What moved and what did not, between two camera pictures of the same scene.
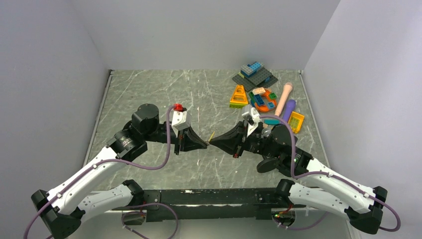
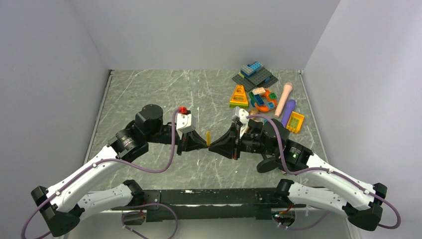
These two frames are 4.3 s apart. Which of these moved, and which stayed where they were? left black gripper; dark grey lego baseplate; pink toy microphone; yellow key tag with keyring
Moved: yellow key tag with keyring
Stayed: left black gripper; pink toy microphone; dark grey lego baseplate
